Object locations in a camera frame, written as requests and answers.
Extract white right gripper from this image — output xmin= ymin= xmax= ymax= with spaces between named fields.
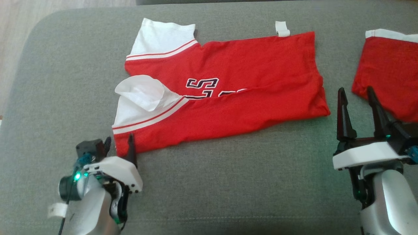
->
xmin=332 ymin=86 xmax=410 ymax=171

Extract teal left cable connector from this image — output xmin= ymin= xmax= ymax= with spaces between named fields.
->
xmin=77 ymin=153 xmax=94 ymax=165

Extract red jersey with white sleeves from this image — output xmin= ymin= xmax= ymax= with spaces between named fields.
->
xmin=112 ymin=18 xmax=331 ymax=157

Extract white cable label tape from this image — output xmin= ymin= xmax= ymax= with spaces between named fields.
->
xmin=47 ymin=203 xmax=68 ymax=219

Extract grey fabric sofa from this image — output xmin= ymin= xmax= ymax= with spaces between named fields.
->
xmin=0 ymin=0 xmax=418 ymax=235

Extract red shorts with white waistband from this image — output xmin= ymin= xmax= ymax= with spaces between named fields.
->
xmin=351 ymin=29 xmax=418 ymax=123

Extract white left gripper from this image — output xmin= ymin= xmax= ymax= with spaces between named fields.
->
xmin=83 ymin=133 xmax=143 ymax=194

